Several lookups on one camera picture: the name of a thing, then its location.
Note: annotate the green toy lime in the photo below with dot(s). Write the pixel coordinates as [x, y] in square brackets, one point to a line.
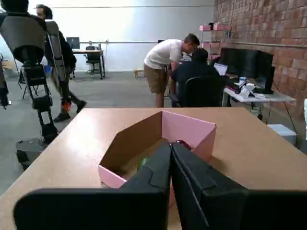
[143, 162]

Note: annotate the pink cardboard box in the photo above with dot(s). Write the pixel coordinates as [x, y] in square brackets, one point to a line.
[187, 129]

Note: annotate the white box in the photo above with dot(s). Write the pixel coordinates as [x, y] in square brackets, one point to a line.
[281, 131]

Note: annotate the red toy pomegranate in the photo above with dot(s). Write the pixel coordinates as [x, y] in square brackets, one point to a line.
[183, 143]

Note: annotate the black case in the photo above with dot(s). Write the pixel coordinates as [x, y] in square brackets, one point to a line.
[28, 155]

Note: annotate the white desk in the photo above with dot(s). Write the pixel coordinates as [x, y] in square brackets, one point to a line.
[271, 97]

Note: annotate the black office chair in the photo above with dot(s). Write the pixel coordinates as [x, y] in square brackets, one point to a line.
[206, 91]

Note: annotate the open laptop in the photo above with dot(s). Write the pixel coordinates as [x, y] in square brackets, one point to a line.
[220, 69]

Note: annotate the small wooden stool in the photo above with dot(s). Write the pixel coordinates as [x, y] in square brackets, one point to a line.
[139, 72]

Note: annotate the person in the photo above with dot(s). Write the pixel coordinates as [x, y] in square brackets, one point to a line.
[70, 60]
[163, 52]
[192, 69]

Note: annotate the black computer monitor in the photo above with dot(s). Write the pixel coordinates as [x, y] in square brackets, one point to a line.
[265, 69]
[239, 62]

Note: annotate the black swivel chair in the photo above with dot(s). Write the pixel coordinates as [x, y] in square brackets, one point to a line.
[93, 57]

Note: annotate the wooden desk with black legs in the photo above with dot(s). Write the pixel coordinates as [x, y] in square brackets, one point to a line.
[88, 51]

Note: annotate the silver computer monitor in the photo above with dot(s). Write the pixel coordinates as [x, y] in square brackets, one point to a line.
[73, 43]

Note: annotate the pink storage bin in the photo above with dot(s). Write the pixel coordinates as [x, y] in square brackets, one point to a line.
[221, 26]
[205, 27]

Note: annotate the grey humanoid robot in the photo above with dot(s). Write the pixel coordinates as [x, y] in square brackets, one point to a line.
[24, 31]

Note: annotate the grey wall pipe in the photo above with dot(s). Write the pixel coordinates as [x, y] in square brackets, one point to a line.
[263, 43]

